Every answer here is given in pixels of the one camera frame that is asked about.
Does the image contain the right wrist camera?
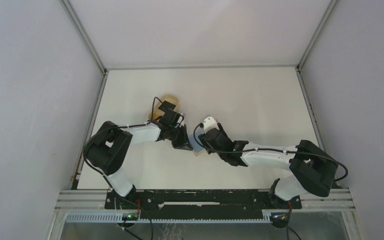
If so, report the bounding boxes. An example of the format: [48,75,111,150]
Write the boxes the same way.
[202,115,219,133]

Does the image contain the aluminium frame rail left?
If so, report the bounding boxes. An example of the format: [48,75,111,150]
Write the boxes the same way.
[61,0,108,143]

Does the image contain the aluminium frame rail right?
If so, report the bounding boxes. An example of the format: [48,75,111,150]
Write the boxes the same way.
[296,0,340,128]

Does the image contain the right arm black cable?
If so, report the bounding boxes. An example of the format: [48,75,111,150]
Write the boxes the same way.
[192,122,349,182]

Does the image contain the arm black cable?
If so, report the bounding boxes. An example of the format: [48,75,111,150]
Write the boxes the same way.
[82,96,186,186]
[192,122,349,182]

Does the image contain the front aluminium rail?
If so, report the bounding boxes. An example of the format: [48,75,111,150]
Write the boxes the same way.
[54,189,356,212]

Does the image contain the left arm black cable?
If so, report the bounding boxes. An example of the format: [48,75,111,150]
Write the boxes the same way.
[82,96,186,186]

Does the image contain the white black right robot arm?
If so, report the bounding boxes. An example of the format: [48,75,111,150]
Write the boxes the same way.
[193,123,341,208]

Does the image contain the aluminium frame rail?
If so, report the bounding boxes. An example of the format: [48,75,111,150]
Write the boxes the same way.
[61,0,108,143]
[106,64,297,72]
[296,0,340,128]

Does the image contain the black VIP card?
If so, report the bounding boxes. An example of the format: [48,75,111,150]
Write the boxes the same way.
[158,101,177,114]

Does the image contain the white slotted cable duct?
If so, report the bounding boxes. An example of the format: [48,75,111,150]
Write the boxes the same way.
[65,211,272,223]

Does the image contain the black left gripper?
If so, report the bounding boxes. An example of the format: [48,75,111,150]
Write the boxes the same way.
[167,124,193,151]

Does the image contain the aluminium frame rail back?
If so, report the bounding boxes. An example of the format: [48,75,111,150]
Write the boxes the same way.
[106,64,297,72]

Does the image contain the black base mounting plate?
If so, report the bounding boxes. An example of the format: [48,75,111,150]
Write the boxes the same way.
[104,189,303,210]

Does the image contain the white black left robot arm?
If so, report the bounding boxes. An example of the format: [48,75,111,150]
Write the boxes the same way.
[82,108,193,209]

